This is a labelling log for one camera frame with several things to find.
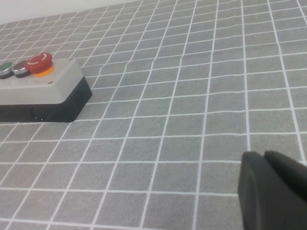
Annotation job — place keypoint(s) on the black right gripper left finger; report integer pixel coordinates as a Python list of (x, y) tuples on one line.
[(261, 196)]

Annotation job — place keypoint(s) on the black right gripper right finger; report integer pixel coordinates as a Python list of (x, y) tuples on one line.
[(287, 170)]

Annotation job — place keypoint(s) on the grey and black button box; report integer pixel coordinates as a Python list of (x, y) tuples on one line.
[(48, 93)]

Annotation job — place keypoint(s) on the red mushroom emergency stop button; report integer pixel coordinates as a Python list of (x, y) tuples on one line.
[(38, 62)]

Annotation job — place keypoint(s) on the dark red push button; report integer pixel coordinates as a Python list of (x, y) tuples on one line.
[(20, 68)]

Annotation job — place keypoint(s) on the green push button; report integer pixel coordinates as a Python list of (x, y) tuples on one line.
[(4, 68)]

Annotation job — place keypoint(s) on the grey grid tablecloth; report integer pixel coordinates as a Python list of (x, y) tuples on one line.
[(168, 119)]

